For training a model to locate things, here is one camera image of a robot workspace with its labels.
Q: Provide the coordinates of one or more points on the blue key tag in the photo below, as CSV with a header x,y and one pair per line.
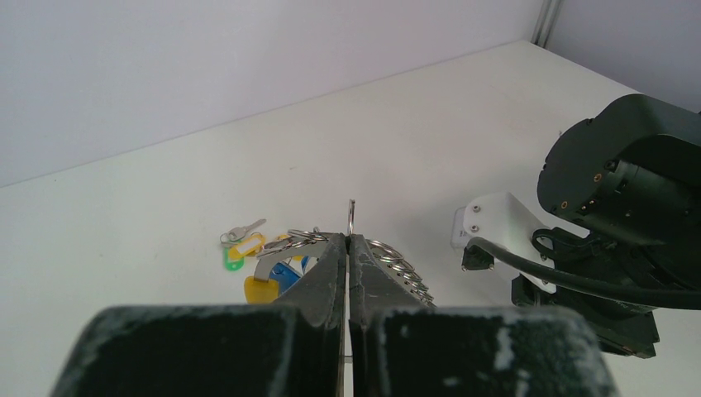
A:
x,y
286,275

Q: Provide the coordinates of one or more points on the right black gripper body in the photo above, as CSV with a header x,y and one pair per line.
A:
x,y
622,329

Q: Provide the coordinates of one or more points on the yellow key tag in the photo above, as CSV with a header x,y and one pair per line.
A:
x,y
260,291

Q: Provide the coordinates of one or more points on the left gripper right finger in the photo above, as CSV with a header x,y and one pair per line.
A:
x,y
401,347

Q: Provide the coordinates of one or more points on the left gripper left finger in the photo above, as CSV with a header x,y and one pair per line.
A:
x,y
290,347

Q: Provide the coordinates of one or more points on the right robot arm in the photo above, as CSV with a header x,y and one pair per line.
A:
x,y
631,177

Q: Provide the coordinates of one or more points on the metal chain keyring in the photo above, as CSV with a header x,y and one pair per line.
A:
x,y
383,257

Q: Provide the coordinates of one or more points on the right aluminium frame post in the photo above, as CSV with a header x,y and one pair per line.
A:
x,y
546,21

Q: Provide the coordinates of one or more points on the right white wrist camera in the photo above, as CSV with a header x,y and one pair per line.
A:
x,y
502,219

